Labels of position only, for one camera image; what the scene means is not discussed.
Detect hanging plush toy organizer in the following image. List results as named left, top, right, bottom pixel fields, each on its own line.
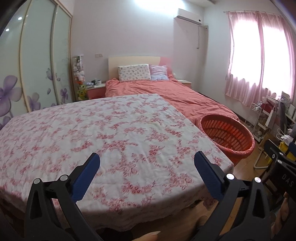
left=72, top=55, right=87, bottom=101

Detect right pink nightstand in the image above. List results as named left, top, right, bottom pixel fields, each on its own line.
left=178, top=79, right=192, bottom=88

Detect red plastic laundry basket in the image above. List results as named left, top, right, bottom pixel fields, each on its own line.
left=198, top=114, right=255, bottom=165

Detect white shelf cart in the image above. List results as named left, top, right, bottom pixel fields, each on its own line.
left=257, top=96, right=279, bottom=133

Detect bed with coral duvet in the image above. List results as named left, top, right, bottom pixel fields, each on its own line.
left=105, top=76, right=239, bottom=126

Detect floral pink white tablecloth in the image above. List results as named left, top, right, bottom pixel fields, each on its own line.
left=1, top=94, right=233, bottom=231

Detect wardrobe with flower doors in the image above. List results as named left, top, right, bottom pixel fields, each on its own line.
left=1, top=0, right=74, bottom=126

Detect striped pink pillow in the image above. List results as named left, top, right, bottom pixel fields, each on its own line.
left=149, top=64, right=169, bottom=81

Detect grey office chair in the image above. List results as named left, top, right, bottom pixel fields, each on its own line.
left=278, top=100, right=287, bottom=134

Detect left pink nightstand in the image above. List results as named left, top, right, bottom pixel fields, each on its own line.
left=87, top=83, right=106, bottom=99

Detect pink window curtain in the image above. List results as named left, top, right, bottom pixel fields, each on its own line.
left=225, top=11, right=295, bottom=106

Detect person's right hand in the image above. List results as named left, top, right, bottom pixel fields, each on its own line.
left=271, top=192, right=295, bottom=240

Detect beige pink headboard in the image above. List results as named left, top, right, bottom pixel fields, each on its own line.
left=107, top=56, right=174, bottom=81

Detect floral white pillow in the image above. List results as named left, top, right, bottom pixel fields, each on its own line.
left=117, top=64, right=151, bottom=82

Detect white wall socket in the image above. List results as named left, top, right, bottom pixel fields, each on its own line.
left=95, top=53, right=103, bottom=58

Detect white wire trolley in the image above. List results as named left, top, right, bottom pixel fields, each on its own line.
left=244, top=103, right=268, bottom=143

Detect white wall air conditioner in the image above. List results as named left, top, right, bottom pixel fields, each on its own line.
left=176, top=9, right=203, bottom=26

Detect pink nightstand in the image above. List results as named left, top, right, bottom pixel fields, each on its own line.
left=178, top=79, right=192, bottom=88
left=87, top=83, right=106, bottom=99

